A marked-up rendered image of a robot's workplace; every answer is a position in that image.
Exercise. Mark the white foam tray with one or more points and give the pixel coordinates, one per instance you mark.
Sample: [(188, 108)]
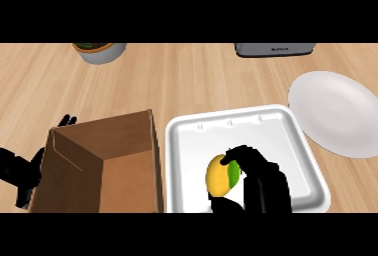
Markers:
[(246, 146)]

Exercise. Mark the white plate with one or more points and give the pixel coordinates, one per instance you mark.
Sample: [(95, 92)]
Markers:
[(338, 113)]

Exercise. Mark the grey appliance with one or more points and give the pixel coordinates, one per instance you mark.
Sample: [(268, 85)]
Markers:
[(275, 49)]

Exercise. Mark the yellow and green lemon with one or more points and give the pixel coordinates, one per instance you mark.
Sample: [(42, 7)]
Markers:
[(222, 176)]

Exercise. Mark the grey plant pot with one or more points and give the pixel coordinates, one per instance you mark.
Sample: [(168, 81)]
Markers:
[(101, 51)]

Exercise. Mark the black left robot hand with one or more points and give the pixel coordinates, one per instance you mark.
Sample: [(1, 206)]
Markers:
[(16, 171)]

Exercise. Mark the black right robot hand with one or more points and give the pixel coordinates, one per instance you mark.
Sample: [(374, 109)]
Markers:
[(264, 180)]

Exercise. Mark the brown cardboard box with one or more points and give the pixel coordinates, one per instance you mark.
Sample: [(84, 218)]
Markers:
[(98, 166)]

